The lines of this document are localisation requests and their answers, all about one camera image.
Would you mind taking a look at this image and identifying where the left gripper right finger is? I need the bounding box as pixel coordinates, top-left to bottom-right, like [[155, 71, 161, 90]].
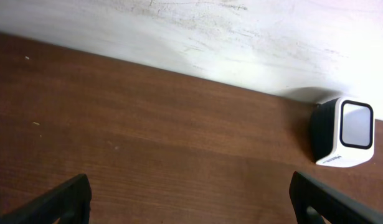
[[289, 171, 383, 223]]

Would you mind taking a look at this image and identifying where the white barcode scanner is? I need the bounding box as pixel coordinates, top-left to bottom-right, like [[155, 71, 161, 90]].
[[309, 97, 375, 168]]

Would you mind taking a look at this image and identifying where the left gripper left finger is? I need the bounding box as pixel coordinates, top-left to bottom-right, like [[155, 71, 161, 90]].
[[0, 174, 92, 224]]

